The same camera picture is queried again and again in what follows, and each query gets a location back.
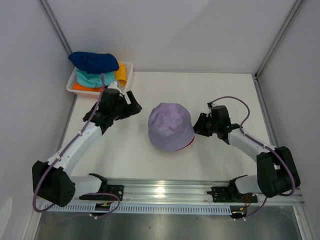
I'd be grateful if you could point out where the yellow hat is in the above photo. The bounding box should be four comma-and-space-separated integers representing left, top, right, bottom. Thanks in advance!
114, 61, 127, 87

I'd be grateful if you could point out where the white slotted cable duct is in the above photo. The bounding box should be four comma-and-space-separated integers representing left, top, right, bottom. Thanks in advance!
48, 202, 245, 216

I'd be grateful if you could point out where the red hat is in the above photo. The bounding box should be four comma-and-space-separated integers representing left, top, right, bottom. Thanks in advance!
175, 137, 195, 152

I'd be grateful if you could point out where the blue hat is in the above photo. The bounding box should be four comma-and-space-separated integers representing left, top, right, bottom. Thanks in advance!
68, 51, 120, 74

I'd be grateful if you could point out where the aluminium mounting rail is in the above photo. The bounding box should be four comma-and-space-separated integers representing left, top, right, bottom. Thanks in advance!
33, 176, 305, 206

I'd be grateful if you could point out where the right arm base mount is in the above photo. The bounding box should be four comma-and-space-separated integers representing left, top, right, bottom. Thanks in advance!
206, 186, 258, 203

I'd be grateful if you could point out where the teal hat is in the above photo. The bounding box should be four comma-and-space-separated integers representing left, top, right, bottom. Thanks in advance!
75, 69, 115, 89

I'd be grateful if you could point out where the orange hat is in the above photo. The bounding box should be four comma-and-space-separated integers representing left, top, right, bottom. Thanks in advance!
71, 83, 101, 93

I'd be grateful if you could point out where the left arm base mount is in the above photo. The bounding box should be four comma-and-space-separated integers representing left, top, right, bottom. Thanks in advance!
79, 184, 125, 201

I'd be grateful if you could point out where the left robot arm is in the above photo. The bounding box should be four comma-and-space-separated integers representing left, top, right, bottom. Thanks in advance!
32, 88, 142, 207

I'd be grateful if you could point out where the corner frame profile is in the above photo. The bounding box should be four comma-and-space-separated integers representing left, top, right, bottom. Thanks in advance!
254, 0, 307, 78
37, 0, 72, 56

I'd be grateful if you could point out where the right corner frame profile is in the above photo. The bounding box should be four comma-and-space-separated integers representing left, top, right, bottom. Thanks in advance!
254, 0, 307, 78

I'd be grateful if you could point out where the white plastic basket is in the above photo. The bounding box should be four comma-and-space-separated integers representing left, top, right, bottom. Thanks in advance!
66, 61, 134, 99

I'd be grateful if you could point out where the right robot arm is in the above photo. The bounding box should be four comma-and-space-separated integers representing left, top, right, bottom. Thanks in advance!
193, 105, 301, 202

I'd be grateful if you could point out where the left corner frame profile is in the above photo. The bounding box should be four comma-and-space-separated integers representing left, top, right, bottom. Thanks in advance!
37, 0, 72, 56

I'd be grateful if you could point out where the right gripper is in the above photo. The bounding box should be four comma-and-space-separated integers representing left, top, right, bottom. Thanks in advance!
190, 113, 220, 137

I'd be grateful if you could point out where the lavender hat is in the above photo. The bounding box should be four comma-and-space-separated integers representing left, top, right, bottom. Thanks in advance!
147, 102, 195, 153

